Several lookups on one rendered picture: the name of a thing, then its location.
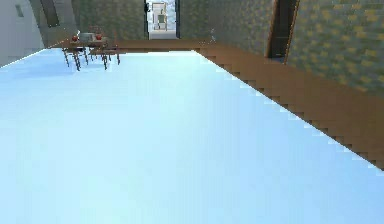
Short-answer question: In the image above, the brown wooden chair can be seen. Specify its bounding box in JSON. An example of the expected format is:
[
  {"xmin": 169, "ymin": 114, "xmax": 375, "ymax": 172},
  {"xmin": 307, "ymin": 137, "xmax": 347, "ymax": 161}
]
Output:
[{"xmin": 89, "ymin": 29, "xmax": 121, "ymax": 71}]

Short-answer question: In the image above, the brown wooden dining table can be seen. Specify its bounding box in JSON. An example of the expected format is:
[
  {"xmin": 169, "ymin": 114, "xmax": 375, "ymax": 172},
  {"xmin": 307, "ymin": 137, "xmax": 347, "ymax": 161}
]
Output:
[{"xmin": 61, "ymin": 37, "xmax": 110, "ymax": 72}]

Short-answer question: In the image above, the dark grey room door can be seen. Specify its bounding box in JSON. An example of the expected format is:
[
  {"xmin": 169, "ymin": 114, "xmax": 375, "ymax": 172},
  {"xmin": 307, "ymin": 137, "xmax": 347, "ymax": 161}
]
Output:
[{"xmin": 39, "ymin": 0, "xmax": 61, "ymax": 28}]

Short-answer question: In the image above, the dark wooden room door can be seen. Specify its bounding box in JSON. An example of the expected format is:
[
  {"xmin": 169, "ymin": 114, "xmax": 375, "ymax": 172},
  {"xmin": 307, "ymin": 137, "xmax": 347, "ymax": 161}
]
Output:
[{"xmin": 265, "ymin": 0, "xmax": 301, "ymax": 64}]

